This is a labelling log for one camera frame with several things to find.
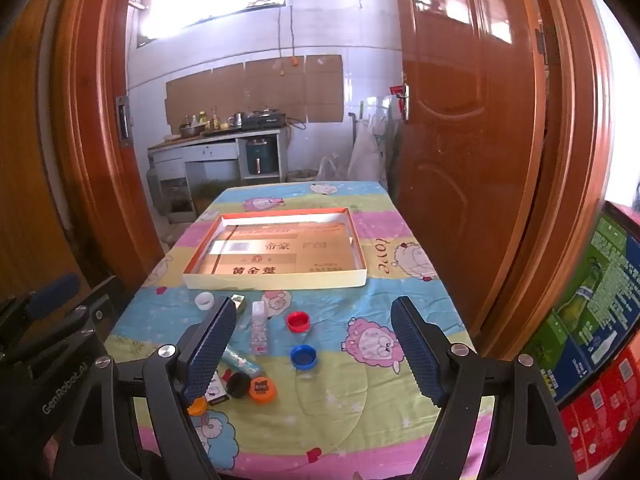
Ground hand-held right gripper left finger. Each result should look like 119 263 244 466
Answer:
52 296 238 480

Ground teal air fryer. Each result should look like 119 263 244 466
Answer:
246 137 277 176

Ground blue bottle cap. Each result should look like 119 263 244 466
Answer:
290 344 318 370

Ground small white plastic bag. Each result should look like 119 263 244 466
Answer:
317 156 346 181

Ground cardboard wall sheets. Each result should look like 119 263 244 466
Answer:
165 55 345 133

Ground large white plastic bag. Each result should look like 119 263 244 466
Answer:
347 115 391 186

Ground planter box with grass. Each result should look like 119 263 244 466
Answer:
192 182 231 206

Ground white kitchen counter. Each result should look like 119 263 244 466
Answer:
147 127 288 211

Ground green printed carton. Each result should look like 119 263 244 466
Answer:
522 215 640 406

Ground metal pole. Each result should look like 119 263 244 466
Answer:
349 105 363 151

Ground red printed carton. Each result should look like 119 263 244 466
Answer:
557 345 640 476

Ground metal door handle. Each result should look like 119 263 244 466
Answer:
390 82 411 123

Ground metal door hinge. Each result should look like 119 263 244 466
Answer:
536 24 558 66

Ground shallow cardboard box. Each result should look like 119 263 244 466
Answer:
182 208 368 291

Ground brown wooden door frame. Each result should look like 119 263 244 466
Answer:
50 0 618 361

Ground teal lighter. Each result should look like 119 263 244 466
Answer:
222 345 263 376

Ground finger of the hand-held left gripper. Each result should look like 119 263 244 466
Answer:
0 276 123 358
0 273 82 326

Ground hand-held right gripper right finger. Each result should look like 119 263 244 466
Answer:
390 296 578 480

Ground orange cap with black label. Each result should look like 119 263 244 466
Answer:
248 377 277 405

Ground white printed lighter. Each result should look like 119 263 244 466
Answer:
206 371 231 406

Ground brown wooden door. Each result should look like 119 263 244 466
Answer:
390 0 548 351

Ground black bottle cap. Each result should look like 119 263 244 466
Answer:
226 372 251 399

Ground metal strike plate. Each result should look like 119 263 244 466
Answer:
115 95 132 148

